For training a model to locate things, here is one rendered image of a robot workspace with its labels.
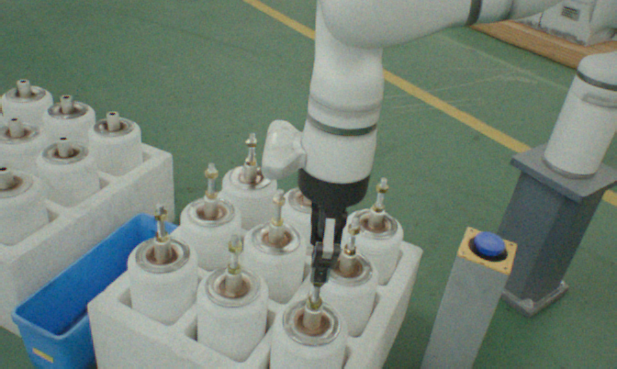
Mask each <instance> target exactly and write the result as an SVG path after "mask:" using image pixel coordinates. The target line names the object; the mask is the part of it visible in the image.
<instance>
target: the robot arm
mask: <svg viewBox="0 0 617 369"><path fill-rule="evenodd" d="M561 1H563V0H318V2H317V20H316V58H315V65H314V72H313V76H312V78H311V81H310V87H309V95H308V113H307V118H306V123H305V127H304V129H303V133H302V132H299V131H298V130H296V129H295V128H294V127H293V126H292V125H291V124H289V123H288V122H286V121H282V120H277V121H274V122H273V123H272V124H270V126H269V128H268V130H267V135H266V140H265V144H264V153H263V158H262V175H263V176H264V177H265V178H267V179H273V180H282V179H285V178H287V177H288V176H289V175H290V174H292V173H293V172H294V171H295V170H297V169H298V176H297V186H298V188H299V190H300V192H301V194H302V195H303V196H304V197H305V198H306V199H307V200H309V201H310V208H311V210H310V226H311V228H310V237H309V243H310V245H313V252H312V254H311V255H310V257H312V259H310V276H309V281H310V282H312V283H317V284H327V283H329V279H330V272H331V270H334V267H335V266H336V263H337V261H338V258H339V256H340V254H341V251H342V249H341V247H340V246H341V242H342V230H343V228H344V227H345V226H346V221H347V211H345V209H346V208H347V207H350V206H354V205H357V204H358V203H360V202H361V201H362V200H363V199H364V198H365V196H366V194H367V189H368V185H369V180H370V175H371V170H372V165H373V160H374V156H375V151H376V128H377V123H378V118H379V113H380V107H381V103H382V96H383V91H384V76H383V70H382V64H381V55H382V49H384V48H389V47H394V46H398V45H401V44H404V43H407V42H411V41H413V40H414V39H419V38H423V37H426V36H429V35H431V34H434V33H437V32H439V31H443V30H445V29H448V28H453V27H469V26H476V25H485V24H492V23H493V22H500V21H508V20H516V19H521V18H526V17H531V16H535V15H538V14H540V13H542V12H544V11H546V10H548V9H549V8H551V7H552V6H555V5H557V4H558V3H560V2H561ZM589 28H590V30H591V32H592V33H593V34H594V35H596V36H599V37H602V38H605V39H614V40H617V0H593V1H592V4H591V7H590V11H589ZM616 129H617V51H614V52H609V53H602V54H593V55H589V56H587V57H585V58H584V59H583V60H582V61H581V62H580V63H579V65H578V69H577V72H576V74H575V77H574V79H573V82H572V84H571V86H570V89H569V91H568V95H567V99H566V102H565V103H564V104H563V106H562V108H561V111H560V113H559V116H558V119H557V121H556V124H555V128H554V130H553V133H552V135H551V138H550V140H549V142H548V145H547V147H546V150H544V155H543V158H542V162H543V164H544V165H546V166H547V167H548V168H549V169H550V170H552V171H554V172H555V173H558V174H561V175H563V176H566V177H570V178H575V179H589V178H591V177H593V176H594V175H595V173H596V172H597V170H598V167H599V165H600V162H601V160H602V158H604V156H605V153H606V150H607V149H608V147H609V145H610V142H611V139H612V137H613V135H614V133H615V130H616Z"/></svg>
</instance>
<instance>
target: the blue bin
mask: <svg viewBox="0 0 617 369"><path fill-rule="evenodd" d="M178 228H179V226H177V225H175V224H173V223H171V222H168V221H166V220H165V227H164V230H166V231H167V232H168V233H169V235H171V234H172V233H173V232H174V231H175V230H176V229H178ZM156 232H158V230H157V220H155V219H154V216H152V215H150V214H148V213H138V214H137V215H135V216H133V217H131V218H130V219H129V220H127V222H126V223H125V224H123V225H122V226H121V227H119V228H118V229H117V230H115V231H114V232H113V233H111V234H110V235H108V236H106V237H105V238H104V239H103V240H101V241H100V242H98V243H97V245H95V246H94V247H93V248H91V249H90V251H89V252H87V253H85V254H84V255H82V256H81V257H80V258H78V259H77V260H76V261H75V262H73V263H72V264H70V265H69V266H68V267H66V268H65V269H64V270H62V271H60V272H59V273H58V274H57V275H56V276H55V277H53V278H52V279H51V280H50V281H49V282H48V283H47V284H45V285H44V286H41V287H40V288H39V289H37V290H36V291H35V292H34V293H32V294H31V295H30V296H28V297H27V299H25V300H24V301H23V302H22V303H19V304H18V305H17V306H15V307H14V308H13V309H12V311H11V317H12V320H13V321H14V323H15V324H16V325H17V327H18V330H19V332H20V335H21V338H22V341H23V342H24V345H25V348H26V352H27V353H28V356H29V359H30V361H31V363H32V364H33V365H34V366H35V367H37V368H39V369H91V368H92V367H93V366H94V365H95V364H96V358H95V347H94V343H93V337H92V331H91V325H90V319H89V315H88V309H87V304H88V303H89V302H90V301H91V300H93V299H95V298H96V297H97V296H98V295H99V294H101V293H103V292H104V291H105V290H106V289H107V288H108V287H109V286H110V285H111V283H113V282H114V281H116V280H117V279H118V278H119V277H120V276H121V275H123V274H124V273H125V272H126V271H127V270H128V269H129V268H128V260H129V257H130V254H131V252H132V251H133V250H134V249H135V248H136V247H138V246H139V245H140V244H142V243H143V242H144V241H146V240H149V239H152V238H155V233H156Z"/></svg>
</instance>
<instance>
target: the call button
mask: <svg viewBox="0 0 617 369"><path fill-rule="evenodd" d="M475 244H476V246H477V248H478V250H479V252H481V253H482V254H484V255H487V256H491V257H493V256H498V255H499V254H502V253H503V252H504V250H505V246H506V244H505V241H504V240H503V239H502V238H501V237H500V236H497V235H496V234H493V233H490V232H480V233H478V234H477V236H476V238H475Z"/></svg>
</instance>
